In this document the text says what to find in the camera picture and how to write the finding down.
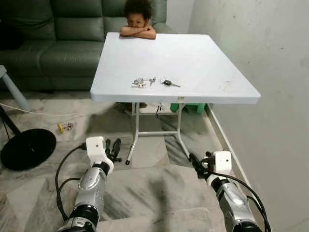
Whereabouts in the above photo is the white folding table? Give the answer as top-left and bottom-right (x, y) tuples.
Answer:
(90, 32), (262, 165)

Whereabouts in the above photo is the black round stand base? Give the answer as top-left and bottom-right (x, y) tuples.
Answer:
(0, 105), (57, 172)

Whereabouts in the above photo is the thin white floor cable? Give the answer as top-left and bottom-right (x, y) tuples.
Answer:
(0, 102), (122, 118)

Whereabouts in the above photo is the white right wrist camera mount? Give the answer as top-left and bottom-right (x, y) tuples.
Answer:
(213, 150), (233, 176)

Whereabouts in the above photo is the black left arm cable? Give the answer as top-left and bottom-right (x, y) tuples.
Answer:
(55, 143), (88, 221)

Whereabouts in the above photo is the curly-haired child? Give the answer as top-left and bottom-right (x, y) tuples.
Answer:
(119, 0), (157, 40)

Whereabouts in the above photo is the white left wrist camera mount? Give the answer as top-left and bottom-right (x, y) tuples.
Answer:
(85, 136), (114, 173)

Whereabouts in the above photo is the black-headed key with ring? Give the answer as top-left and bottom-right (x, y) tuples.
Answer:
(160, 77), (182, 88)

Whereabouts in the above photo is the grey slanted pole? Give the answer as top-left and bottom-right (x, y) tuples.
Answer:
(0, 65), (31, 112)

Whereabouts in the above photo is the dark green leather sofa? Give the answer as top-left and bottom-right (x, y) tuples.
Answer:
(0, 0), (177, 93)

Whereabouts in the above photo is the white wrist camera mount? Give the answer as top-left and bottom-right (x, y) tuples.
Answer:
(213, 150), (233, 176)
(85, 136), (114, 173)

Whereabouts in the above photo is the small yellow toy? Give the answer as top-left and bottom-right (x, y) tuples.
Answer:
(57, 122), (74, 134)

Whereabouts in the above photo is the green plastic box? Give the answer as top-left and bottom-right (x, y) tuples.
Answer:
(169, 102), (206, 115)

